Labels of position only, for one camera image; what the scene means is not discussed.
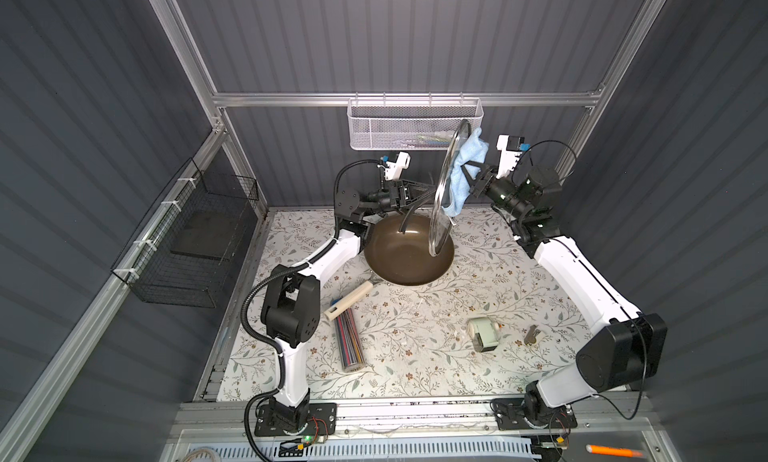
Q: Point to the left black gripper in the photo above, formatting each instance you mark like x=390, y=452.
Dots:
x=400, y=195

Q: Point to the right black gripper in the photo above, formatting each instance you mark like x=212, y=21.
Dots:
x=485, y=183

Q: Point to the glass pot lid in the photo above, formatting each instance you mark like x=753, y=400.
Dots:
x=440, y=223

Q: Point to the light blue cloth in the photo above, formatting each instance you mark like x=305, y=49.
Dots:
x=474, y=149

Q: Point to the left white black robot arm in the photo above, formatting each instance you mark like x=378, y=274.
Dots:
x=291, y=310

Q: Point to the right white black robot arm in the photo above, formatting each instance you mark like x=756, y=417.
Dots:
x=626, y=344

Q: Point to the pens in white basket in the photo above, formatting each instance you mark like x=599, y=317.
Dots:
x=437, y=141

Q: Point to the clear tube of coloured pencils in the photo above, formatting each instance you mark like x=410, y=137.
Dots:
x=349, y=343

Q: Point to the pale green pencil sharpener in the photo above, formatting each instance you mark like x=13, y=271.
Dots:
x=484, y=334

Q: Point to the orange marker pen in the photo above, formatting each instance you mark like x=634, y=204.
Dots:
x=614, y=451

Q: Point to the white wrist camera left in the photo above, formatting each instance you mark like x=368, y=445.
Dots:
x=393, y=169

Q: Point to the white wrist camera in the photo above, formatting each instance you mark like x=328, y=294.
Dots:
x=393, y=169
x=511, y=149

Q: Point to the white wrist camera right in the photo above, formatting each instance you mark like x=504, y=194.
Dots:
x=511, y=149

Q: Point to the brown frying pan cream handle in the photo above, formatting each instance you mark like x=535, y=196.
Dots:
x=394, y=249

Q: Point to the white wire mesh basket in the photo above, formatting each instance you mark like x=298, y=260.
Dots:
x=379, y=124

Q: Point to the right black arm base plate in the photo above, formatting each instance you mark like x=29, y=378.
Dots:
x=520, y=413

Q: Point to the black wire basket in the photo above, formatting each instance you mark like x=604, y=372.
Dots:
x=193, y=256

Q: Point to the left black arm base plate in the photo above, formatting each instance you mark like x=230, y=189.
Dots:
x=274, y=419

